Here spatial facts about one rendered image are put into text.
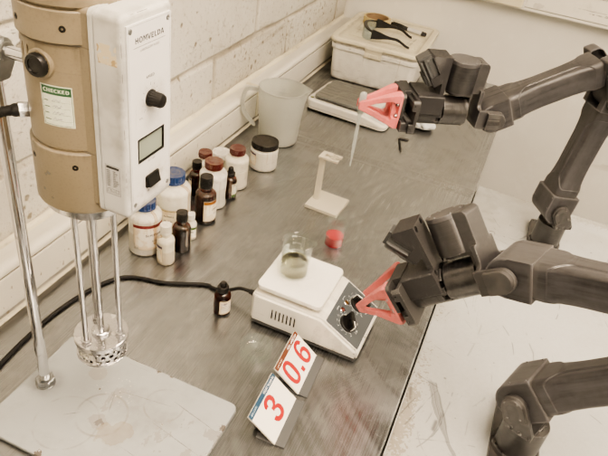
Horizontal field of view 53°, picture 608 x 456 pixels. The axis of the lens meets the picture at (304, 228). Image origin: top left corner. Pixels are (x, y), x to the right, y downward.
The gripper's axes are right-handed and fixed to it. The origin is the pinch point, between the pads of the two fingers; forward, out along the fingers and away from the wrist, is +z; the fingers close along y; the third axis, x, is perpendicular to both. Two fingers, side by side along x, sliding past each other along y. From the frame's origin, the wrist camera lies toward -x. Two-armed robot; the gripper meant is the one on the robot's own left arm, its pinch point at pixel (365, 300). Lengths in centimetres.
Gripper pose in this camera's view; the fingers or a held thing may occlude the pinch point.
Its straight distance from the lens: 97.3
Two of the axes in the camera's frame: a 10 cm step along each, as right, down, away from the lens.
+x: 4.8, 8.3, 2.8
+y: -4.0, 4.9, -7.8
